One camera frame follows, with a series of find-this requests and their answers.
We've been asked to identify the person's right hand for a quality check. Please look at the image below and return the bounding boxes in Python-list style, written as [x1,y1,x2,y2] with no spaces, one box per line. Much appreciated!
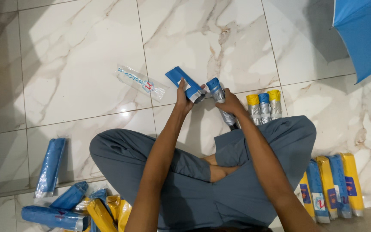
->
[215,88,247,117]

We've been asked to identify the person's left hand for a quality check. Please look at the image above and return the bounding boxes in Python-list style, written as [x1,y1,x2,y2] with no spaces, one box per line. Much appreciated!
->
[175,78,207,110]

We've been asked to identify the blue silver umbrella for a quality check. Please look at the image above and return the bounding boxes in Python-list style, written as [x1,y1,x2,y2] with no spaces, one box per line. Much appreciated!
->
[206,77,240,131]
[258,93,272,124]

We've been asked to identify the blue silver umbrella sleeve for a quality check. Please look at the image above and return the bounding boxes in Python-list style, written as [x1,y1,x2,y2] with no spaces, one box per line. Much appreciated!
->
[165,66,206,104]

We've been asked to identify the folded yellow silver umbrella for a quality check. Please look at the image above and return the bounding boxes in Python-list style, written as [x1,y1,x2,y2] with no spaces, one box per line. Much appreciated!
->
[246,94,262,126]
[267,90,283,121]

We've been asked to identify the person's bare foot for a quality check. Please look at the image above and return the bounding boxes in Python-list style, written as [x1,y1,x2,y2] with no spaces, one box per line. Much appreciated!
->
[201,154,241,183]

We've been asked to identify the clear printed plastic bag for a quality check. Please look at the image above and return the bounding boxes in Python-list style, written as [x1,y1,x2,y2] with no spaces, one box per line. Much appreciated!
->
[116,64,169,102]

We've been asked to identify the person's grey trousers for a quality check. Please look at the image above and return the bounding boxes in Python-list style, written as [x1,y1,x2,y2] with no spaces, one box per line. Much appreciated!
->
[89,115,317,232]

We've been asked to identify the packed yellow umbrella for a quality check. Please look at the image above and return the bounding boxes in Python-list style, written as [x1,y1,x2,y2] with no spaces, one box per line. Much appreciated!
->
[315,156,338,220]
[299,172,317,223]
[340,153,365,217]

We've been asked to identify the open blue umbrella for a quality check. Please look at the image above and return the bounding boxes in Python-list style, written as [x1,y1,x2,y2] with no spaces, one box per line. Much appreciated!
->
[330,0,371,85]

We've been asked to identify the heap of packed umbrellas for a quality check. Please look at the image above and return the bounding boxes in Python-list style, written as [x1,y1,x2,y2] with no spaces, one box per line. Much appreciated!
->
[21,181,133,232]

